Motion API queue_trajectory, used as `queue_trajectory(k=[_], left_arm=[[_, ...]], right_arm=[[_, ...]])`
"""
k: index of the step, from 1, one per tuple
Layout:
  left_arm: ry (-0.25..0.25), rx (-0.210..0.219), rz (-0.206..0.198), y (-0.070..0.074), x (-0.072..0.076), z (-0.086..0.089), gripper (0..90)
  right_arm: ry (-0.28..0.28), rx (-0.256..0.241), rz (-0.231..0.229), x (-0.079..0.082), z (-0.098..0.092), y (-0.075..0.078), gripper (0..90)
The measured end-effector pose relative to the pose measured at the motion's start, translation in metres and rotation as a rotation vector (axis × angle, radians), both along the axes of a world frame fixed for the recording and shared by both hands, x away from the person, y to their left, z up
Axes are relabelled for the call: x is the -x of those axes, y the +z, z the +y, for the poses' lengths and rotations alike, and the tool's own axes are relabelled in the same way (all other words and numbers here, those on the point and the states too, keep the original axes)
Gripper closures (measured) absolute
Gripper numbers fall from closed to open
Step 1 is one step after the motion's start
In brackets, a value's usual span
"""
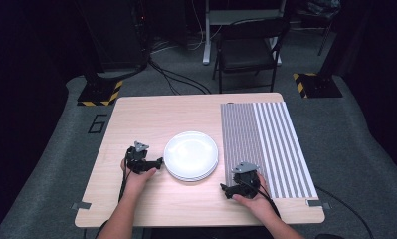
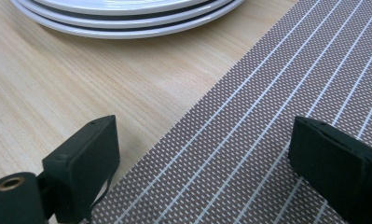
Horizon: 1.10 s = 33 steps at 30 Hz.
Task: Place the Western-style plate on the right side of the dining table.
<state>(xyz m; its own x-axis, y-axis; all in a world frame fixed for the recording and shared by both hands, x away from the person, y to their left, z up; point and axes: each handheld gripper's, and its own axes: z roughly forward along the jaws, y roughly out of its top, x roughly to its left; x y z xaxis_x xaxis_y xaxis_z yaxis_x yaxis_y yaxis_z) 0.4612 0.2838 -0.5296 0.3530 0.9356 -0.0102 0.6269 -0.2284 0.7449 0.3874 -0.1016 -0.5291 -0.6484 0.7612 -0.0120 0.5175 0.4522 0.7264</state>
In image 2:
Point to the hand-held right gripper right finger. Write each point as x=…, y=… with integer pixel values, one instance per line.
x=336, y=165

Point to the white round plate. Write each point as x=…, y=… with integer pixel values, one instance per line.
x=121, y=34
x=121, y=7
x=121, y=22

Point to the brown striped woven placemat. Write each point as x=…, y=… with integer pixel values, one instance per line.
x=267, y=93

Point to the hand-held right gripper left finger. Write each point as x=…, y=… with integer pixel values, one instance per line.
x=81, y=168

